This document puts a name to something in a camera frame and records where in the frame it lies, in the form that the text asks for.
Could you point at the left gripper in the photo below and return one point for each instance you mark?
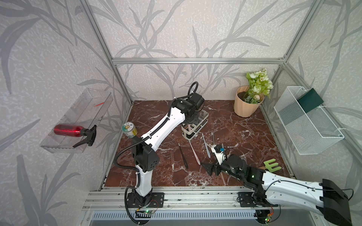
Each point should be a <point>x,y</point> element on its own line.
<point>196,116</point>

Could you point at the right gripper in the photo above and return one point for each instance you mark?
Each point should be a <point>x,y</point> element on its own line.
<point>215,166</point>

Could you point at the pink toothbrush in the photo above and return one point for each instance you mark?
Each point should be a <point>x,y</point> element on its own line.
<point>196,157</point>

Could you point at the black toothbrush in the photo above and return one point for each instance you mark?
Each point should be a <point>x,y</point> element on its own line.
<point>183,157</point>

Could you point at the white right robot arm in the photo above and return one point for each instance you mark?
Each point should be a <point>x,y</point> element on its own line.
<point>324,198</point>

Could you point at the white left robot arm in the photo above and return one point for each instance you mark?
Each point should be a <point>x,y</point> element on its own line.
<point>181,111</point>

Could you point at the light blue long toothbrush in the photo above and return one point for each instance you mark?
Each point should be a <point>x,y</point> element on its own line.
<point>206,146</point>

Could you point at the peach ribbed flower pot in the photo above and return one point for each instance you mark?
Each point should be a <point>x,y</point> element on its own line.
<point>242,108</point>

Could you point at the green white artificial flowers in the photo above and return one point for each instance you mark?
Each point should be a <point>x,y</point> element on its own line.
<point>259,87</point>

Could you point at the green yellow label jar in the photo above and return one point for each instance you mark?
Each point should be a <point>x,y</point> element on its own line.
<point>129,129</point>

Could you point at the dark green card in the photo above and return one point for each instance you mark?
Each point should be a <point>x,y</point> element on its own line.
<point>310,100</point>

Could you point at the red spray bottle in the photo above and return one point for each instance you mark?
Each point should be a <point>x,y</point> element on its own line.
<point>68,130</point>

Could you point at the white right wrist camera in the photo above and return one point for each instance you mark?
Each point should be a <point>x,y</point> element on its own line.
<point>219,152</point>

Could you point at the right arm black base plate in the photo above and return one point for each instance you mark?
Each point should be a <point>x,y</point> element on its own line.
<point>246,199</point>

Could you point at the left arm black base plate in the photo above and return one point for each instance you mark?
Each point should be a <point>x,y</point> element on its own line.
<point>153,199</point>

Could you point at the white wire mesh basket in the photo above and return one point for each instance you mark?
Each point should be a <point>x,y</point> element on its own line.
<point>310,133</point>

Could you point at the clear wall shelf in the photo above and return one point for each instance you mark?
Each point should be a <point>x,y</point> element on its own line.
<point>87,111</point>

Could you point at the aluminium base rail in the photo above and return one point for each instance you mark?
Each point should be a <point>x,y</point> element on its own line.
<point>175,198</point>

